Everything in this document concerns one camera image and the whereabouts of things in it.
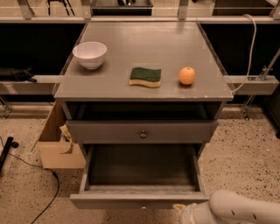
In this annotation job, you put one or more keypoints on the white ceramic bowl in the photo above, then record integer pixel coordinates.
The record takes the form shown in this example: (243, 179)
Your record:
(90, 55)

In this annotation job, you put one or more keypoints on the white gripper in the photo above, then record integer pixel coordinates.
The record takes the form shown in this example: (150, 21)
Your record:
(189, 214)

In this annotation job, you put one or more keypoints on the cardboard box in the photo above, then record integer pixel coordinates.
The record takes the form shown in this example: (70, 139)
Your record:
(56, 145)

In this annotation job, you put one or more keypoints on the orange fruit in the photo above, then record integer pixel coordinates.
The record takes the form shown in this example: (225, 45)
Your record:
(186, 76)

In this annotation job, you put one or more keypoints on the black object on rail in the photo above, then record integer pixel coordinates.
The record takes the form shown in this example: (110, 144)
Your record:
(14, 74)

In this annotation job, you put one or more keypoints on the green yellow sponge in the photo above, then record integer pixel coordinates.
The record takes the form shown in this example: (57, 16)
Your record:
(150, 78)

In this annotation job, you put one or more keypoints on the black stand foot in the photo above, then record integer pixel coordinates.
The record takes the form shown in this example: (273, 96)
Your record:
(10, 143)

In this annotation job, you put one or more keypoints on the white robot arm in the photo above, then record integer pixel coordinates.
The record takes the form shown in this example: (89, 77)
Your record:
(228, 207)

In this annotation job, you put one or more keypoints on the grey drawer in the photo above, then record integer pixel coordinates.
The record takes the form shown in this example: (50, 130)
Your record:
(139, 176)
(141, 132)

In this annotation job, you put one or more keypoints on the grey wooden drawer cabinet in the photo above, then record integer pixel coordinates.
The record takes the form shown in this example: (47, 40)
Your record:
(159, 84)

